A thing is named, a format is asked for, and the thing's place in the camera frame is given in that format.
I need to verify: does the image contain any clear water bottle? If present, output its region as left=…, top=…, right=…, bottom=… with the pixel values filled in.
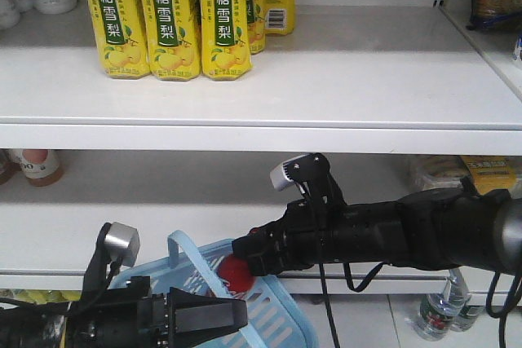
left=414, top=268, right=470, bottom=341

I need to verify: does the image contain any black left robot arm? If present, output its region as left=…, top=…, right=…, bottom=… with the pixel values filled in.
left=1, top=276, right=248, bottom=347

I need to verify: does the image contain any clear box of biscuits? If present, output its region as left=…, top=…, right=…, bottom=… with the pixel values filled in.
left=409, top=155, right=521, bottom=198

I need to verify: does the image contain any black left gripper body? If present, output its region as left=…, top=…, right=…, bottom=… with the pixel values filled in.
left=67, top=276, right=169, bottom=347

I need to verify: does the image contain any yellow pear drink bottle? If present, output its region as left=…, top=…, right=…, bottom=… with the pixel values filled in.
left=200, top=0, right=252, bottom=81
left=87, top=0, right=150, bottom=79
left=141, top=0, right=201, bottom=81

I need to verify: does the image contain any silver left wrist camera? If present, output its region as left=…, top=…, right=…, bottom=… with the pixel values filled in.
left=104, top=222, right=140, bottom=267

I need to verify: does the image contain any white metal shelf unit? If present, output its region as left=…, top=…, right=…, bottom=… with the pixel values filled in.
left=1, top=0, right=521, bottom=289

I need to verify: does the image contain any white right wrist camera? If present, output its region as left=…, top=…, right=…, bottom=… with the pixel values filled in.
left=270, top=154, right=318, bottom=195

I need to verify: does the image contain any light blue plastic basket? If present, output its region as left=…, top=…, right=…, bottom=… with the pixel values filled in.
left=110, top=230, right=319, bottom=347

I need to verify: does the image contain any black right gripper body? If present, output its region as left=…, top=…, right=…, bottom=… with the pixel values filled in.
left=232, top=199, right=347, bottom=276

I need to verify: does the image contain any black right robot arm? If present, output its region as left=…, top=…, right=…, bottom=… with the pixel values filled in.
left=232, top=188, right=521, bottom=276

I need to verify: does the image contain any orange C100 juice bottle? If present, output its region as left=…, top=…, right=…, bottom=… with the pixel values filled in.
left=7, top=149, right=64, bottom=187

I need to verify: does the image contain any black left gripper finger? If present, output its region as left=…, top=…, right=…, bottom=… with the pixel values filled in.
left=167, top=288, right=248, bottom=342

